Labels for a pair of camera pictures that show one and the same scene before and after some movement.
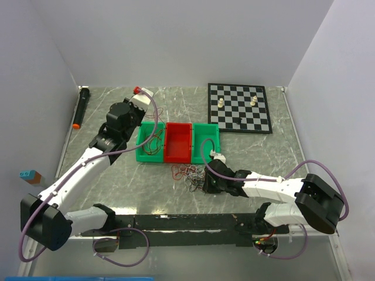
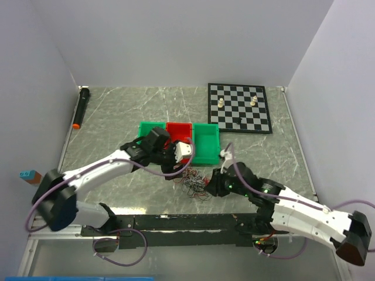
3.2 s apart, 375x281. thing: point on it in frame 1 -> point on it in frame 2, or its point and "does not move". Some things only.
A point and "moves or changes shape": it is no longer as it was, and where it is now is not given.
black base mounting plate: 188,230 does not move
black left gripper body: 137,115 -> 166,158
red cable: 151,145 moves or changes shape
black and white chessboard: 237,99 does not move
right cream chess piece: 253,102 does not move
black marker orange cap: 84,98 does not move
